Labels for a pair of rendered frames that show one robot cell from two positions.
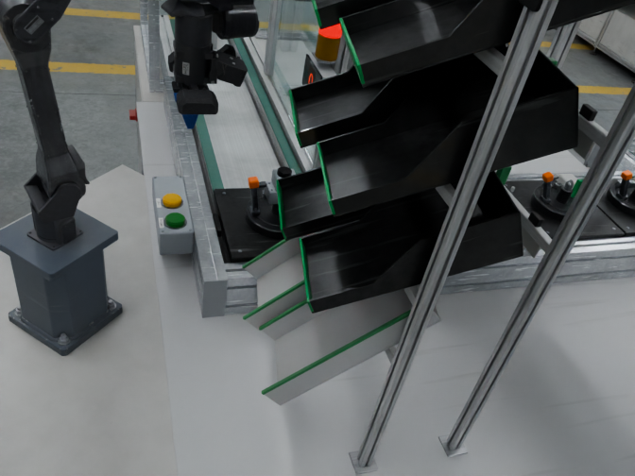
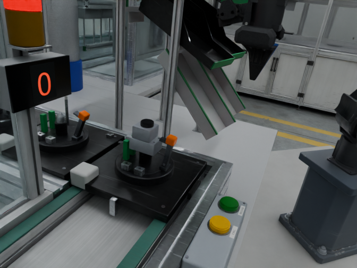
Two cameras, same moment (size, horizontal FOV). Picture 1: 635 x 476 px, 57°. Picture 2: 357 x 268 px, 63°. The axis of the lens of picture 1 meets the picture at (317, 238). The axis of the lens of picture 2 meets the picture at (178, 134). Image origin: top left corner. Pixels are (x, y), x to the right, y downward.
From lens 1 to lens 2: 155 cm
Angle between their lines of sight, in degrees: 104
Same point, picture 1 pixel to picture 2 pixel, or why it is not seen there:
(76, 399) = not seen: hidden behind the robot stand
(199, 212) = (196, 210)
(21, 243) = not seen: outside the picture
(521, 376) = (103, 116)
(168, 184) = (209, 251)
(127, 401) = (285, 179)
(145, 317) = (263, 209)
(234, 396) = (232, 160)
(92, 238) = (320, 155)
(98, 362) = not seen: hidden behind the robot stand
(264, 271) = (205, 131)
